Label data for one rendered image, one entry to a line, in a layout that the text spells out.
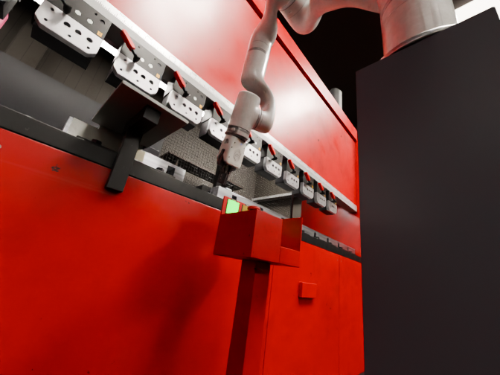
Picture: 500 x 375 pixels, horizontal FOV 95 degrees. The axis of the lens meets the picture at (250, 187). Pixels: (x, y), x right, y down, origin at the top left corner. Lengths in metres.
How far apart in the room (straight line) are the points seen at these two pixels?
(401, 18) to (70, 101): 1.34
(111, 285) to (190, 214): 0.29
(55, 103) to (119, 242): 0.91
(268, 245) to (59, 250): 0.48
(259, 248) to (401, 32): 0.53
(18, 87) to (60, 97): 0.14
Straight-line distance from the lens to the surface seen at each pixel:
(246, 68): 0.95
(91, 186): 0.69
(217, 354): 0.95
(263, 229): 0.60
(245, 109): 0.83
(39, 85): 1.47
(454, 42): 0.48
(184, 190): 0.79
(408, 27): 0.58
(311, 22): 1.03
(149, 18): 1.15
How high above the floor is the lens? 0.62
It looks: 20 degrees up
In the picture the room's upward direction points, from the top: 9 degrees clockwise
